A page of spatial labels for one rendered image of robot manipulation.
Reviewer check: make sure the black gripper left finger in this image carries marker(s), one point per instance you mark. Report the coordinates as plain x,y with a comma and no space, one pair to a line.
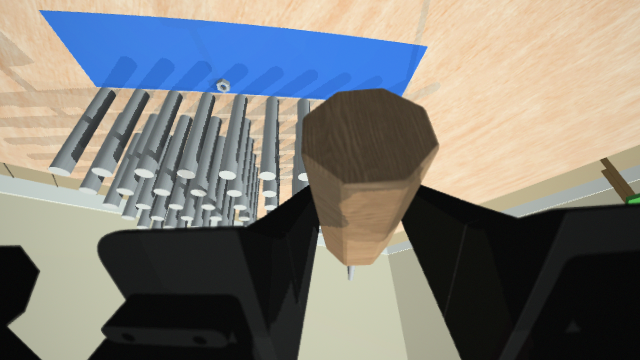
267,265

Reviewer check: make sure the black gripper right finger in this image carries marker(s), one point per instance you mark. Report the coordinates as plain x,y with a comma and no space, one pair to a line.
491,273

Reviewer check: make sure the small grey hex nut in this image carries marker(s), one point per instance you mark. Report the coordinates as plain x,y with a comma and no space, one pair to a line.
224,82

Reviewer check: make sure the blue tape strip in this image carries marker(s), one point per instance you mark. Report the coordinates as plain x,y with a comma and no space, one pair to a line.
145,52

